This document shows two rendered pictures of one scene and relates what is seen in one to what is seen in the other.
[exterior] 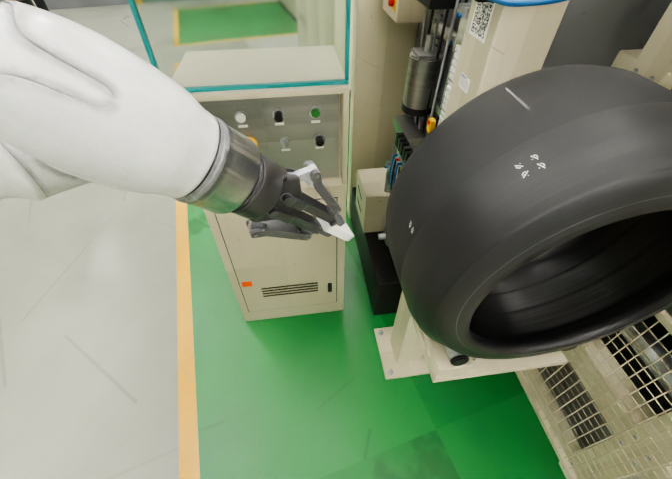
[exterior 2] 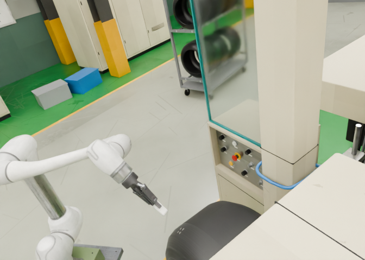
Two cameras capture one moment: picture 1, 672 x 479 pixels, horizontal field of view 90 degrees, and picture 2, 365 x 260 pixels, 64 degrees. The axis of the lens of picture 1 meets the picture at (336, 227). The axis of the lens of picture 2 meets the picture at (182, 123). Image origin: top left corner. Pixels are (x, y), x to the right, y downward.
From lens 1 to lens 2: 1.12 m
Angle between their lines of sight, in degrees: 53
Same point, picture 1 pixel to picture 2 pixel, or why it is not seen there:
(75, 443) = (141, 227)
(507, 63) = (272, 198)
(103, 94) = (96, 157)
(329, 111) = not seen: hidden behind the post
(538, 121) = (200, 221)
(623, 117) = (202, 239)
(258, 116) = (241, 146)
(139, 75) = (104, 156)
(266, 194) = (125, 184)
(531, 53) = not seen: hidden behind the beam
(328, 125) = not seen: hidden behind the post
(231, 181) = (115, 178)
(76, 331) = (174, 187)
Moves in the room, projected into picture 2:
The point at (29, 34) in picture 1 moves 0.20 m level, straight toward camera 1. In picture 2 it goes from (92, 148) to (60, 181)
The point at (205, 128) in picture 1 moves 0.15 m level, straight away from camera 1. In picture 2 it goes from (113, 166) to (137, 146)
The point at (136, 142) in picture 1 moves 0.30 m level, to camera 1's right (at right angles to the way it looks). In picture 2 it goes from (99, 165) to (120, 209)
